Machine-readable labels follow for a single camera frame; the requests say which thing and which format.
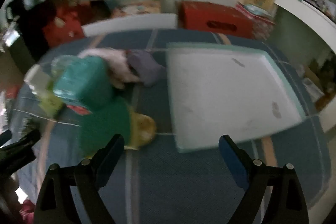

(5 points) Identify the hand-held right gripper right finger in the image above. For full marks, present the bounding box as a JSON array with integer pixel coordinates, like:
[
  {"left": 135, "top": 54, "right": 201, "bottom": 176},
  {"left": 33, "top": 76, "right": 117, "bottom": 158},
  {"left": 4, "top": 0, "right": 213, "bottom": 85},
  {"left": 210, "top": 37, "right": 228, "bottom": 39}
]
[{"left": 219, "top": 134, "right": 308, "bottom": 224}]

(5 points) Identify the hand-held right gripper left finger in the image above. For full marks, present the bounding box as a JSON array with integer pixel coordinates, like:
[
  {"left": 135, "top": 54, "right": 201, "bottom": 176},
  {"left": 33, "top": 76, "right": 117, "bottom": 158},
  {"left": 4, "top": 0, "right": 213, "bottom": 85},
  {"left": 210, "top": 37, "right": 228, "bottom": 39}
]
[{"left": 34, "top": 134, "right": 125, "bottom": 224}]

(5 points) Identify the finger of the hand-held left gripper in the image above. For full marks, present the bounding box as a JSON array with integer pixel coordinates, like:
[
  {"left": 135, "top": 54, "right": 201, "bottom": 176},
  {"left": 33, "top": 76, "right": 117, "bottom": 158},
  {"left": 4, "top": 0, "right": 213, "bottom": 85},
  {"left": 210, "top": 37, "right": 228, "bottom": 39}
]
[{"left": 0, "top": 130, "right": 41, "bottom": 178}]

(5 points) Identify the dark green cloth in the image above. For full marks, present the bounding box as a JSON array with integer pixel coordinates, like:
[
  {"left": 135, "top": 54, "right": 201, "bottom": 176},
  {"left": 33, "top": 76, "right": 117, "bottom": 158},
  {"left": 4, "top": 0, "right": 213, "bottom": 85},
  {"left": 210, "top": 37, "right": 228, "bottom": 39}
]
[{"left": 79, "top": 97, "right": 132, "bottom": 157}]

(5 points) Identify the yellow soft item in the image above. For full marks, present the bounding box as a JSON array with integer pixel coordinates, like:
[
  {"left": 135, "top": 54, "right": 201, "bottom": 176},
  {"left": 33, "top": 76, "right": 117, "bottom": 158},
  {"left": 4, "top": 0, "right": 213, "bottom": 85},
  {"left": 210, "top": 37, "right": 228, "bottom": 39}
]
[{"left": 125, "top": 112, "right": 157, "bottom": 150}]

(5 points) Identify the clear plastic storage bin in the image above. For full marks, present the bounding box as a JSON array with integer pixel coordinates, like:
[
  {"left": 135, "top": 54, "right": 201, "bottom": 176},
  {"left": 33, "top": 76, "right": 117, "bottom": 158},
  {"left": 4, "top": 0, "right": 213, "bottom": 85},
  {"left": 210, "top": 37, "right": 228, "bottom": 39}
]
[{"left": 166, "top": 42, "right": 307, "bottom": 153}]

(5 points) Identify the pink fluffy cloth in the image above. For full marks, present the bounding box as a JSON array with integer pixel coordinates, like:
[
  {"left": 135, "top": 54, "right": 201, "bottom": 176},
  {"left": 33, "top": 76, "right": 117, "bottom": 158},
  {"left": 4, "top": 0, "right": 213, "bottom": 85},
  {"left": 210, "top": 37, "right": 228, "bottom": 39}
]
[{"left": 81, "top": 48, "right": 140, "bottom": 89}]

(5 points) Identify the light green cloth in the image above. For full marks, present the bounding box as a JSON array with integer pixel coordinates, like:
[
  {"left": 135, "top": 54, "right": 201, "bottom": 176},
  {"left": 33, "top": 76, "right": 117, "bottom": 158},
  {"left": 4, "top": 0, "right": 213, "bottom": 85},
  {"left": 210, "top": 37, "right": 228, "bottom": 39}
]
[{"left": 39, "top": 88, "right": 65, "bottom": 118}]

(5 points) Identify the plaid blue blanket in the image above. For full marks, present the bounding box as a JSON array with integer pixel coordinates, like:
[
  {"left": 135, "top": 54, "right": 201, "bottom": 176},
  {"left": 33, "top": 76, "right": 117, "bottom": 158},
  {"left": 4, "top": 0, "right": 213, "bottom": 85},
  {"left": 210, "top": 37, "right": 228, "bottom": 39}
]
[{"left": 10, "top": 30, "right": 331, "bottom": 224}]

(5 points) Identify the teal folded cloth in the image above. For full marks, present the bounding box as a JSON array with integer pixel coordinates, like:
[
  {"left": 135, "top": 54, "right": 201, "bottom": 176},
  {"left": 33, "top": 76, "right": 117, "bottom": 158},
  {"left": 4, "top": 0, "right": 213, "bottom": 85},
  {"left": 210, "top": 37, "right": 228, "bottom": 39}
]
[{"left": 53, "top": 55, "right": 114, "bottom": 110}]

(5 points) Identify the purple cloth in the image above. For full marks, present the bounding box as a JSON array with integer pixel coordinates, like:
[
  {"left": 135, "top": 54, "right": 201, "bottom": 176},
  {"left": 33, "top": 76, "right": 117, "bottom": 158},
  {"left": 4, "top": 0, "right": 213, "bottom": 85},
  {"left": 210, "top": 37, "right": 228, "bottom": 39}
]
[{"left": 127, "top": 51, "right": 165, "bottom": 87}]

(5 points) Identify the red gift bag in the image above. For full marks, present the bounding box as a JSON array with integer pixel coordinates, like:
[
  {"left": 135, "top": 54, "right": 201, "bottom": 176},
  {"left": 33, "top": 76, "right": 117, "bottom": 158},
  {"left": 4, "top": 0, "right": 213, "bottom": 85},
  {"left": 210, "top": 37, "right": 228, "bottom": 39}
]
[{"left": 43, "top": 0, "right": 85, "bottom": 46}]

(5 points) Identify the red patterned box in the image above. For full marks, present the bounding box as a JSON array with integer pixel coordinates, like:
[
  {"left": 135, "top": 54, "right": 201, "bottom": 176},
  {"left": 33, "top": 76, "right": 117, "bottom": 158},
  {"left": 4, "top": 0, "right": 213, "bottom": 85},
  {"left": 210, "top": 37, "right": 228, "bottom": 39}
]
[{"left": 236, "top": 4, "right": 277, "bottom": 40}]

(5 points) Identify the white board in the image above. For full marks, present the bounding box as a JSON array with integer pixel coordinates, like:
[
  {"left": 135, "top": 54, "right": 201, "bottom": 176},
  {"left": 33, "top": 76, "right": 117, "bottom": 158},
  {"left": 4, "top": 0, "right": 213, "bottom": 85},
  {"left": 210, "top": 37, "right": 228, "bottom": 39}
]
[{"left": 82, "top": 13, "right": 177, "bottom": 36}]

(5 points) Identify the red cardboard box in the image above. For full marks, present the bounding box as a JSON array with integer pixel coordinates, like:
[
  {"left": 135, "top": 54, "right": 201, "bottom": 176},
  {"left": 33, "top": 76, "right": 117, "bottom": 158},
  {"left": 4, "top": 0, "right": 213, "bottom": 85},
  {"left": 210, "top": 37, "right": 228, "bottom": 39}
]
[{"left": 178, "top": 1, "right": 254, "bottom": 37}]

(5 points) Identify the light blue packet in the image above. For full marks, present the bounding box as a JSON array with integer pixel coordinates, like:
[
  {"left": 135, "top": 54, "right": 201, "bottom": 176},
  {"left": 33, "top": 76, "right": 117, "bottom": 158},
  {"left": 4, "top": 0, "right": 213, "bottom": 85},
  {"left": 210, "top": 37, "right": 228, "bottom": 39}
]
[{"left": 245, "top": 4, "right": 271, "bottom": 16}]

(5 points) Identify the orange printed box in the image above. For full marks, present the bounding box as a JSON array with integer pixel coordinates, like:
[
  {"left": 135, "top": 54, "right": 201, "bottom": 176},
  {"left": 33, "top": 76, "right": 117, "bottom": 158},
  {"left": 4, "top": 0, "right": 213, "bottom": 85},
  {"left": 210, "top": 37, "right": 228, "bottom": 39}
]
[{"left": 113, "top": 1, "right": 161, "bottom": 19}]

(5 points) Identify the white desk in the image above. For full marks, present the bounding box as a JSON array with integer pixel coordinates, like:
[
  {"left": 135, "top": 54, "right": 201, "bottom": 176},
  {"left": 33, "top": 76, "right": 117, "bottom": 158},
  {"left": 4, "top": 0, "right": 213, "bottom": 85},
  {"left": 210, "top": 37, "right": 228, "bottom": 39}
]
[{"left": 270, "top": 0, "right": 336, "bottom": 54}]

